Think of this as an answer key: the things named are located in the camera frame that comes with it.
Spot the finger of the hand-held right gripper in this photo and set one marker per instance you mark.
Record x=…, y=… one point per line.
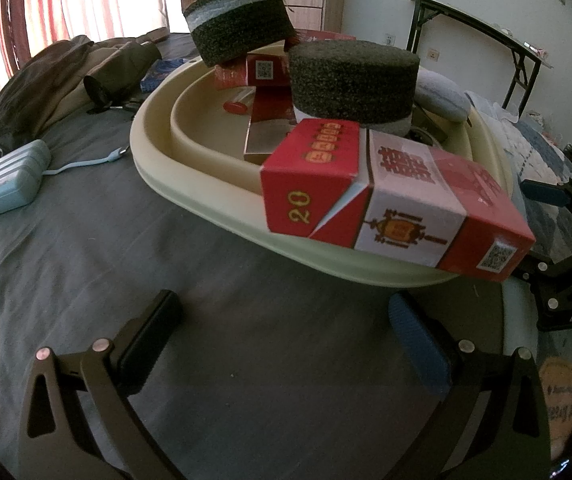
x=541, y=191
x=541, y=267

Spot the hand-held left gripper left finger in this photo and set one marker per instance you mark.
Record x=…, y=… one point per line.
x=148, y=332

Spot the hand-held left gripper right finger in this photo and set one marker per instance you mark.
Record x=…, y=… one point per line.
x=418, y=342

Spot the red white carton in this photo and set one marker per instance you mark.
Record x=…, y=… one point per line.
x=391, y=200

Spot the cream plastic basin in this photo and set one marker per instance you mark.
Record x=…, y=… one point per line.
x=206, y=160

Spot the dark foam cylinder white stripe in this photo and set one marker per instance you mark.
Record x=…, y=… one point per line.
x=351, y=80
x=241, y=25

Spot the large red silver box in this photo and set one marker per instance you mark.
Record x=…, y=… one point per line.
x=271, y=140

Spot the tan round printed object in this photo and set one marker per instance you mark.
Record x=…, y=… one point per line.
x=563, y=400

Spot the grey soft cushion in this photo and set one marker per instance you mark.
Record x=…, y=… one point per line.
x=441, y=95

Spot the black folding table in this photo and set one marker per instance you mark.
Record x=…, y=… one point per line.
x=466, y=17

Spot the light blue power strip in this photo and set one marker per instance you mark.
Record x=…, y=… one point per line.
x=11, y=180

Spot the blue patterned packet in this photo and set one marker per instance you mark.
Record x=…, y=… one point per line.
x=161, y=74

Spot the dark olive pouch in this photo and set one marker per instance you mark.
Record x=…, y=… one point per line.
x=121, y=70

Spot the dark clothing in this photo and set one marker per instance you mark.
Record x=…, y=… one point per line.
x=41, y=85

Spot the red striped curtain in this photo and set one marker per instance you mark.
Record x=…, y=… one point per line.
x=66, y=0

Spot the white wall socket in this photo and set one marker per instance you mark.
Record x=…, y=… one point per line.
x=433, y=54
x=389, y=39

